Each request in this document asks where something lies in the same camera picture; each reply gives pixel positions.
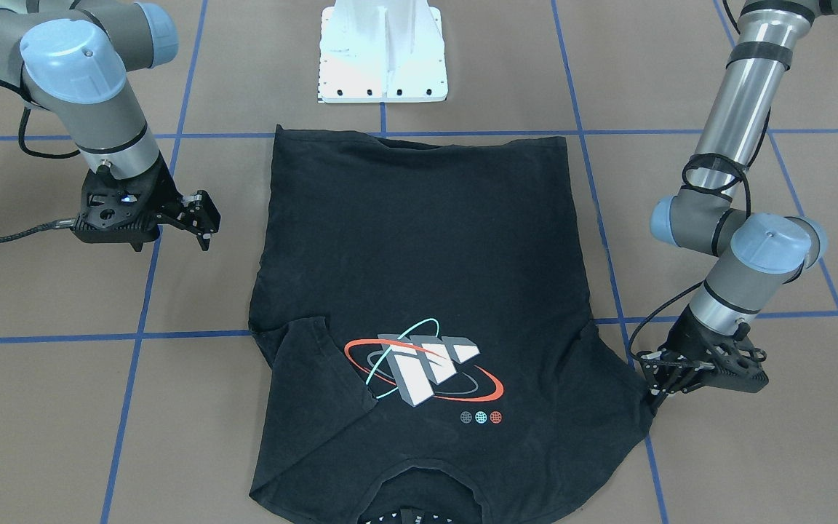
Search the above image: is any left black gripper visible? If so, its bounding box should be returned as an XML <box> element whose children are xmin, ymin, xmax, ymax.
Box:
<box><xmin>637</xmin><ymin>306</ymin><xmax>769</xmax><ymax>416</ymax></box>

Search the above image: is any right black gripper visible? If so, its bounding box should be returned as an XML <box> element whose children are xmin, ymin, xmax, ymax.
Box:
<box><xmin>73</xmin><ymin>155</ymin><xmax>220</xmax><ymax>252</ymax></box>

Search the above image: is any black graphic t-shirt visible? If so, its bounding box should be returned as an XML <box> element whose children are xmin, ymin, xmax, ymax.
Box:
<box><xmin>249</xmin><ymin>128</ymin><xmax>654</xmax><ymax>523</ymax></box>

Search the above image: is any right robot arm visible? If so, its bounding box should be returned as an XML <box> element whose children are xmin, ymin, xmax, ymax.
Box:
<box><xmin>0</xmin><ymin>1</ymin><xmax>220</xmax><ymax>251</ymax></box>

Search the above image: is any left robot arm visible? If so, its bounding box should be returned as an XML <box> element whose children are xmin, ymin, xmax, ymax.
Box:
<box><xmin>632</xmin><ymin>1</ymin><xmax>838</xmax><ymax>412</ymax></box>

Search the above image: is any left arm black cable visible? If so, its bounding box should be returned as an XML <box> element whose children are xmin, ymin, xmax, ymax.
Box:
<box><xmin>626</xmin><ymin>149</ymin><xmax>753</xmax><ymax>365</ymax></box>

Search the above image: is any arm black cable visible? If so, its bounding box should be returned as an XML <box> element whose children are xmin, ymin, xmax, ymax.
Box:
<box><xmin>0</xmin><ymin>69</ymin><xmax>92</xmax><ymax>247</ymax></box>
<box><xmin>626</xmin><ymin>149</ymin><xmax>753</xmax><ymax>365</ymax></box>

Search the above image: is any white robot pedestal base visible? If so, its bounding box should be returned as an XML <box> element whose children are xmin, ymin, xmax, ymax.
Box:
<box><xmin>317</xmin><ymin>1</ymin><xmax>449</xmax><ymax>104</ymax></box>

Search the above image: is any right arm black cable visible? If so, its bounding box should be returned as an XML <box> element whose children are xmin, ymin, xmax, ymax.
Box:
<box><xmin>0</xmin><ymin>69</ymin><xmax>92</xmax><ymax>247</ymax></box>

